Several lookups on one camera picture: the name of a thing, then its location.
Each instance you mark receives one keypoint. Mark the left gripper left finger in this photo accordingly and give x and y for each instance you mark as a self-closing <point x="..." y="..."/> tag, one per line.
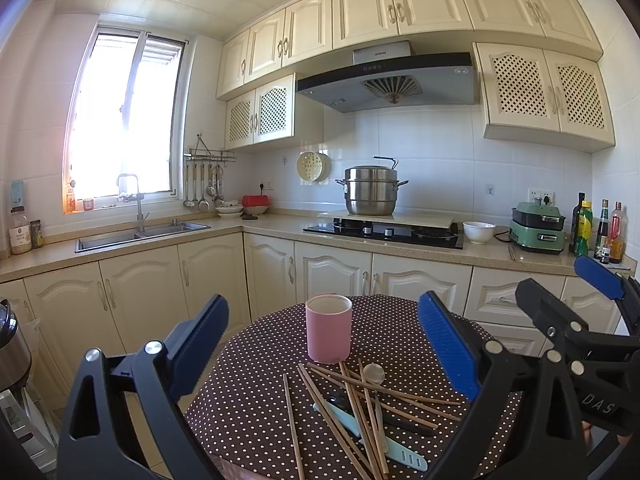
<point x="98" y="440"/>

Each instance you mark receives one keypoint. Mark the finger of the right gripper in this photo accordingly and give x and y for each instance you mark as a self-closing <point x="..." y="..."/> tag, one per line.
<point x="545" y="309"/>
<point x="609" y="284"/>

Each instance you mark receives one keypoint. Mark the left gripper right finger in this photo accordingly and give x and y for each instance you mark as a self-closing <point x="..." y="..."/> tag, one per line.
<point x="545" y="441"/>

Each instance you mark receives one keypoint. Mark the steel spoon speckled handle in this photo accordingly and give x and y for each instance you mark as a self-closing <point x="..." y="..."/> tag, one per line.
<point x="374" y="373"/>

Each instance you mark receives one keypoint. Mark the steel kitchen sink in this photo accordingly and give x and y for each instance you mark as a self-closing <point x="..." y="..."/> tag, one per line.
<point x="109" y="240"/>

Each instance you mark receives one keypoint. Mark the dark sauce bottle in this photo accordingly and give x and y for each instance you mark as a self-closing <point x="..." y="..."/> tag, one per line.
<point x="602" y="253"/>

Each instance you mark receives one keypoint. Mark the dark olive oil bottle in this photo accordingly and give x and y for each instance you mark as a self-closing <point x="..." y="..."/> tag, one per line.
<point x="575" y="222"/>

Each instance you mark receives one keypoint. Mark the red sauce bottle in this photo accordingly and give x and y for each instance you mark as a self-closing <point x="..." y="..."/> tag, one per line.
<point x="617" y="231"/>

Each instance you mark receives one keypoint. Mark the green oil bottle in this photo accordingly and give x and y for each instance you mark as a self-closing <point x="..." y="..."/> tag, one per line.
<point x="584" y="228"/>

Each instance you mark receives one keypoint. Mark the green electric cooker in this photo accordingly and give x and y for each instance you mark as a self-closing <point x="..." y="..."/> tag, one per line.
<point x="537" y="228"/>

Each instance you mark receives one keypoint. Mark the white bowl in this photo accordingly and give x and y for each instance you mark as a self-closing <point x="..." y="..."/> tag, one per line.
<point x="478" y="233"/>

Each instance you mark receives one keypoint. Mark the lower cream cabinets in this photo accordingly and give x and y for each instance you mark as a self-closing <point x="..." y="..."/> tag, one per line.
<point x="120" y="297"/>

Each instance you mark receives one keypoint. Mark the cream cabinets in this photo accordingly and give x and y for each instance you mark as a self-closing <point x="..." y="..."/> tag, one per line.
<point x="120" y="297"/>
<point x="308" y="28"/>

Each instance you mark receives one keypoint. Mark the black gas stove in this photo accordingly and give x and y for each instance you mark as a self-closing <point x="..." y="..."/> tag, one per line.
<point x="451" y="237"/>

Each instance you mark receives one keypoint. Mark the brown polka dot tablecloth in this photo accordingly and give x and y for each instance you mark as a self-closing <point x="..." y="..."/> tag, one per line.
<point x="240" y="417"/>

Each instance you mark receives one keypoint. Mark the right lattice cabinet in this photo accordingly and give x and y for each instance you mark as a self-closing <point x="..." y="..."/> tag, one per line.
<point x="543" y="97"/>

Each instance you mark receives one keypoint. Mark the lattice cabinet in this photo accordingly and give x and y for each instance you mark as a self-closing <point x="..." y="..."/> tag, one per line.
<point x="271" y="117"/>
<point x="543" y="97"/>

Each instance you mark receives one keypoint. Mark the chrome faucet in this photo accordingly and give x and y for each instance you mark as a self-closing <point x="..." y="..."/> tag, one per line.
<point x="135" y="199"/>

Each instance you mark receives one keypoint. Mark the jar with white lid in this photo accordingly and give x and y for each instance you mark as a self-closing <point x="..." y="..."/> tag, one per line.
<point x="19" y="231"/>

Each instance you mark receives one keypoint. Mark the stainless steel steamer pot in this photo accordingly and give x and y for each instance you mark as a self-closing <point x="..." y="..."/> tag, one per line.
<point x="371" y="190"/>

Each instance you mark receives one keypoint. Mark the pink utensil cup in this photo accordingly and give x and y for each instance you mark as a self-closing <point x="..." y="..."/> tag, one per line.
<point x="328" y="328"/>

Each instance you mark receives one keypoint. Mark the white stacked bowls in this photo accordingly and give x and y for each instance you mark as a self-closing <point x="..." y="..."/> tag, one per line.
<point x="229" y="210"/>

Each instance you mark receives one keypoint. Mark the red container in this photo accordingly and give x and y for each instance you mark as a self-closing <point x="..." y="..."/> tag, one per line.
<point x="255" y="204"/>

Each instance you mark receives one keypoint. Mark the hanging utensil rack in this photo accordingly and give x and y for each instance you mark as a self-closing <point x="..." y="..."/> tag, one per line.
<point x="202" y="176"/>

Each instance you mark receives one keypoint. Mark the window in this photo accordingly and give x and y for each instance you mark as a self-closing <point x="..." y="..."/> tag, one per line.
<point x="124" y="129"/>

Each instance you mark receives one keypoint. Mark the cream round strainer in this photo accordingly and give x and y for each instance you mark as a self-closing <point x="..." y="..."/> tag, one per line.
<point x="313" y="166"/>

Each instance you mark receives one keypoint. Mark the grey range hood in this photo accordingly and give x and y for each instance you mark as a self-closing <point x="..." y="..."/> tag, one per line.
<point x="441" y="78"/>

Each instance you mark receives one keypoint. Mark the upper cream cabinets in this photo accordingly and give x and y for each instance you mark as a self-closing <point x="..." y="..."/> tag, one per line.
<point x="308" y="28"/>

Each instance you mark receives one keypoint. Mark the left lattice cabinet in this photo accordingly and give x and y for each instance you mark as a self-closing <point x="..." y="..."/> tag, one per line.
<point x="271" y="117"/>

